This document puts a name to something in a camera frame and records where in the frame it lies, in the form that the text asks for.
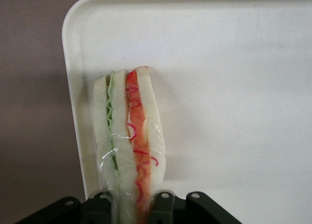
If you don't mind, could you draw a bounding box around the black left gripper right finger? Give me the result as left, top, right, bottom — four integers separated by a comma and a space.
150, 189, 242, 224

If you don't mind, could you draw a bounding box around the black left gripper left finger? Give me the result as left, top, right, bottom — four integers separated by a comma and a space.
16, 187, 117, 224

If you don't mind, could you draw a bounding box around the cream plastic tray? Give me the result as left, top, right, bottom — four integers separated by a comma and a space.
61, 0, 312, 202

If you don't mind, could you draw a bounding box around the triangle sandwich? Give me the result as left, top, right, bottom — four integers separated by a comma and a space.
93, 65, 167, 224

